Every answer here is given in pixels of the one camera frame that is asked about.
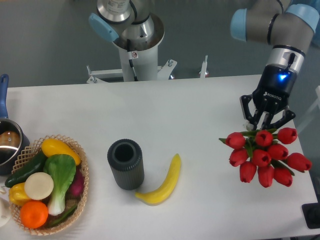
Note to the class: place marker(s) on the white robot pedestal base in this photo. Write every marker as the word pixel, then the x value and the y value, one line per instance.
pixel 139 60

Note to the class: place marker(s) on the yellow bell pepper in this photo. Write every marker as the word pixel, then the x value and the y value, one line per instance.
pixel 17 195

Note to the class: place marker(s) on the woven wicker basket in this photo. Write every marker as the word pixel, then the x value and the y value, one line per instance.
pixel 75 198

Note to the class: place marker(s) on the dark grey ribbed vase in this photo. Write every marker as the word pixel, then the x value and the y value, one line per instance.
pixel 125 159

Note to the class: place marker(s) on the green cucumber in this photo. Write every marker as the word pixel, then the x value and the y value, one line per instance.
pixel 35 165

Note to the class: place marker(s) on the red tulip bouquet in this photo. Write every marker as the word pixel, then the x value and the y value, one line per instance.
pixel 264 153

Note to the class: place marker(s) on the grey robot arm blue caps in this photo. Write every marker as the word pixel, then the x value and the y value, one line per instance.
pixel 289 29

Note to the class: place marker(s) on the purple red onion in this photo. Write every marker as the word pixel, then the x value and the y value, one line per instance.
pixel 77 186

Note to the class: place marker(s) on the yellow banana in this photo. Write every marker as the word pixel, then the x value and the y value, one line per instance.
pixel 164 191

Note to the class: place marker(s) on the blue handled steel pot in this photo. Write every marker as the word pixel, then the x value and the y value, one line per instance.
pixel 12 138

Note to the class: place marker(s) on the orange mandarin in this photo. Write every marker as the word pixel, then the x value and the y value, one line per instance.
pixel 34 214

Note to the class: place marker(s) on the white round radish slice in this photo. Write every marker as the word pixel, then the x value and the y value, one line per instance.
pixel 39 186

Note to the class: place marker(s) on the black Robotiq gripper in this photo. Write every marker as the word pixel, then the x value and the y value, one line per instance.
pixel 271 96

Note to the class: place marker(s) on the silver robot arm base joint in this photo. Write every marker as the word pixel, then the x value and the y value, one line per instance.
pixel 122 19

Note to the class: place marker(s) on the white ceramic object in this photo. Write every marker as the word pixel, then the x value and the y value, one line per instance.
pixel 5 213

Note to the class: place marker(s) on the black device at edge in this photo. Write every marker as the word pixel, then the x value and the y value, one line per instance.
pixel 311 213

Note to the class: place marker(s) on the yellow squash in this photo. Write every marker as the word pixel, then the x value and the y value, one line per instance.
pixel 52 146

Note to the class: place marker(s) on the green bok choy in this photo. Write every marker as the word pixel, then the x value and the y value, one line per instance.
pixel 62 169

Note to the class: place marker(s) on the green chili pepper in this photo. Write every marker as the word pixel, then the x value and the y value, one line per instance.
pixel 63 217

